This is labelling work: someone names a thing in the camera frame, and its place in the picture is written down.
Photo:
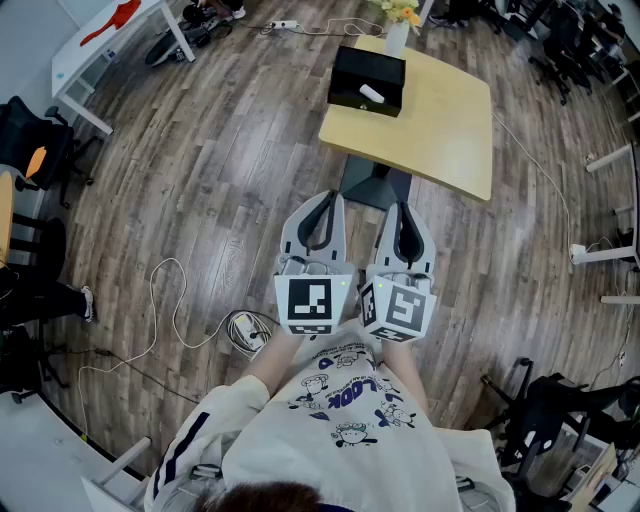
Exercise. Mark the small white cylinder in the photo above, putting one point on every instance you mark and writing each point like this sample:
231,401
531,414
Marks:
371,93

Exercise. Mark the black box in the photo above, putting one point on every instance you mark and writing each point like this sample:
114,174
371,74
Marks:
367,70

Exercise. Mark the black stool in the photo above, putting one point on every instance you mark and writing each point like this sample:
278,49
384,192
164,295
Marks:
47,245

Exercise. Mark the white curved desk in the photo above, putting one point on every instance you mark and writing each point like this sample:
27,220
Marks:
40,460

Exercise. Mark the white power adapter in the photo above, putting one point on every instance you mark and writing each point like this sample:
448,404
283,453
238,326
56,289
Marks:
578,254

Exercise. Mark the white vase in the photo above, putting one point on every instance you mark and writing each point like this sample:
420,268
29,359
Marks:
396,40

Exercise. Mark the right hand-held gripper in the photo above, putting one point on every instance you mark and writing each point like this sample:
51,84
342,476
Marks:
405,310

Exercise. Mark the white floor power strip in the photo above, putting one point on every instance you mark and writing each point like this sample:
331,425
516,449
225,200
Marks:
246,332

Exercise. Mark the yellow orange flower bouquet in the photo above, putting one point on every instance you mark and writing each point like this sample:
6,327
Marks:
400,11

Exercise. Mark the person's right forearm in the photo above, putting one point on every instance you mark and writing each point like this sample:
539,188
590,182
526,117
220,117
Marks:
405,375

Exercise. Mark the black table base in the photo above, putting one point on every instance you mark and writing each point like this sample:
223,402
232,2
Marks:
372,185

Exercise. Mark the white desk with red shape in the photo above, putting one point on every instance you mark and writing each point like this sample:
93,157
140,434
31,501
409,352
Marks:
105,45

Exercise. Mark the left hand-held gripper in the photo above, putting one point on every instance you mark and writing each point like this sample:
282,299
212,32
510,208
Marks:
310,300

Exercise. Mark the white printed shirt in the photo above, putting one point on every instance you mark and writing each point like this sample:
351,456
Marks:
350,440

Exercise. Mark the black office chair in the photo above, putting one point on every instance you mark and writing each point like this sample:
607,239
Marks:
565,45
35,130
545,415

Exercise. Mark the white desk frame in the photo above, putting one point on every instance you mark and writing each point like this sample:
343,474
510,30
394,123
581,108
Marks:
607,160

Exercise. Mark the person's left forearm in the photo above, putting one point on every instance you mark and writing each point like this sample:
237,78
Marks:
277,357

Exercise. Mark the orange cloth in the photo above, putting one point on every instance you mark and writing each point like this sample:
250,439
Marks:
35,162

